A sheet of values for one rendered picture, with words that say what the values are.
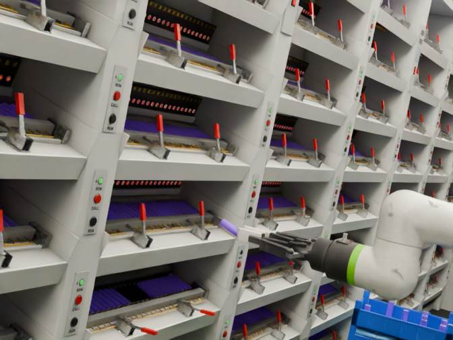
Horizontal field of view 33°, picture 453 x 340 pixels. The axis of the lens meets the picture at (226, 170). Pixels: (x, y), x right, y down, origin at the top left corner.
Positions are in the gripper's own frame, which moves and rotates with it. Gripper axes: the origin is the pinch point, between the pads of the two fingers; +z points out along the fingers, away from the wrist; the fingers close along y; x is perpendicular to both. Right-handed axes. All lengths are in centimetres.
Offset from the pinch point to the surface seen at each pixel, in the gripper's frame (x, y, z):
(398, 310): 41, -81, -13
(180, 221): -0.2, 4.7, 17.9
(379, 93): -19, -160, 32
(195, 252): 5.8, 6.0, 11.8
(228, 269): 15.3, -12.3, 12.7
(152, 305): 17.0, 17.1, 15.4
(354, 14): -52, -95, 21
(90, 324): 13.4, 40.4, 14.0
